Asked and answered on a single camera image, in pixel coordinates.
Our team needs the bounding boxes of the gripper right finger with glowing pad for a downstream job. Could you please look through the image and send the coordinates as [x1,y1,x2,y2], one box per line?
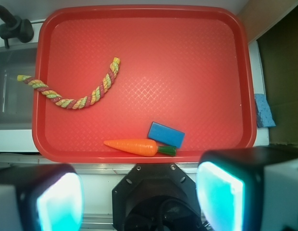
[196,146,298,231]

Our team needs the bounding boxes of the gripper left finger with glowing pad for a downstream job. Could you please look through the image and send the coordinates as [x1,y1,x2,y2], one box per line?
[0,164,84,231]

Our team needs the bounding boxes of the blue sponge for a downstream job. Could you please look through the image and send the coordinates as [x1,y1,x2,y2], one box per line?
[254,93,276,128]

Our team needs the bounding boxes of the metal sink basin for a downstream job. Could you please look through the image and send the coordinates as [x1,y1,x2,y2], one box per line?
[0,47,37,130]

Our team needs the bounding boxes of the blue rectangular block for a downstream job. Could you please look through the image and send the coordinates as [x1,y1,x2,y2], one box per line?
[148,122,185,148]

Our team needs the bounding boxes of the orange toy carrot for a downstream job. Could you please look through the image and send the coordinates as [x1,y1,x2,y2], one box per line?
[103,139,176,157]

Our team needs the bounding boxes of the red plastic tray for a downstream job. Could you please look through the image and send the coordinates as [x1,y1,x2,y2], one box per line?
[32,6,257,164]

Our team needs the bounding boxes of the black faucet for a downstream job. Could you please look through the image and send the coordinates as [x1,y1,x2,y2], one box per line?
[0,5,34,49]

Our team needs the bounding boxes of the multicolored twisted rope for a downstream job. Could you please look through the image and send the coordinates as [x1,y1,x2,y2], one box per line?
[16,57,122,110]

